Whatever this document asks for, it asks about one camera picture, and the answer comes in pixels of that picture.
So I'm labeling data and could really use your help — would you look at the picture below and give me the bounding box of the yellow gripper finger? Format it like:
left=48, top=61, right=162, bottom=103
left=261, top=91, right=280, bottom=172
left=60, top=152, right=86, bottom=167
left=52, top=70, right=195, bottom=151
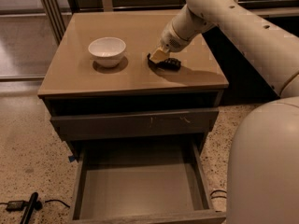
left=149, top=47, right=169, bottom=63

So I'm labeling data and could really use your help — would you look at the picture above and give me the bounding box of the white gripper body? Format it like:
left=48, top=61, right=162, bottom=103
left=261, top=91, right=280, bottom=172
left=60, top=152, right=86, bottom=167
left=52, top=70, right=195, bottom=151
left=160, top=21, right=190, bottom=53

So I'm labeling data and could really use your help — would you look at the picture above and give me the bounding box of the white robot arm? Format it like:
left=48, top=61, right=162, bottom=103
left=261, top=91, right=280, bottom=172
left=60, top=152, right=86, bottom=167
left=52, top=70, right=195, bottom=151
left=149, top=0, right=299, bottom=224

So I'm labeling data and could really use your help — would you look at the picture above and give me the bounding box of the grey drawer cabinet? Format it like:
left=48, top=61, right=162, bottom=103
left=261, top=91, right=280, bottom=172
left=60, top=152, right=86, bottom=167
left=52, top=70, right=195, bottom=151
left=37, top=9, right=230, bottom=224

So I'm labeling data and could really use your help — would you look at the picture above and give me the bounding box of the grey top drawer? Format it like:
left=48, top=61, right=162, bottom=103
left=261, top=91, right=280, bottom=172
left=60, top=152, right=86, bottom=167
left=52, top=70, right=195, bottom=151
left=50, top=108, right=219, bottom=141

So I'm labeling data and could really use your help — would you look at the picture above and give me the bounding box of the open grey middle drawer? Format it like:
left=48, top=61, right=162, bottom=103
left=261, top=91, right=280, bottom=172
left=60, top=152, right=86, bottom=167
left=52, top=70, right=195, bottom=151
left=69, top=143, right=226, bottom=224

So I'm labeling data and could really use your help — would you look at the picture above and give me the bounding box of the white ceramic bowl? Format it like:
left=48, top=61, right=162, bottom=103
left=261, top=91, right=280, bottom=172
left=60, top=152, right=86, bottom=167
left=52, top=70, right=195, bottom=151
left=88, top=37, right=126, bottom=68

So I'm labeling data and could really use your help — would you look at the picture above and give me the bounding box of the blue tape piece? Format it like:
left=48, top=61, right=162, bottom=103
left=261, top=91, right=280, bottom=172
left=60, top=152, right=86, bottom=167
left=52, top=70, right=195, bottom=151
left=68, top=155, right=78, bottom=162

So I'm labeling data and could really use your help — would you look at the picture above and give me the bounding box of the black cylindrical tool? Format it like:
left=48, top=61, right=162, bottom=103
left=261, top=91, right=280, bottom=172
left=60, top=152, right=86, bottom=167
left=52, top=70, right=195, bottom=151
left=20, top=192, right=42, bottom=224

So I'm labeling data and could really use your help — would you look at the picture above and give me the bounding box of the black power adapter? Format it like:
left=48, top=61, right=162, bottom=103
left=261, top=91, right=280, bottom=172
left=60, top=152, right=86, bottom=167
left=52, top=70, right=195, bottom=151
left=6, top=201, right=26, bottom=212

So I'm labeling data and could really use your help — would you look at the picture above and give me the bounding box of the black cable loop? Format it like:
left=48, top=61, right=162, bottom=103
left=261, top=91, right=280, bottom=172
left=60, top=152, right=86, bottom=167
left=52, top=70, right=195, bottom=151
left=209, top=189, right=228, bottom=213

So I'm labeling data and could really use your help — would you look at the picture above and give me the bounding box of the thin black adapter cable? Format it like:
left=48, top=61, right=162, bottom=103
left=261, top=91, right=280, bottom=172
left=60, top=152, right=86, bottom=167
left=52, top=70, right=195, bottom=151
left=44, top=199, right=71, bottom=209

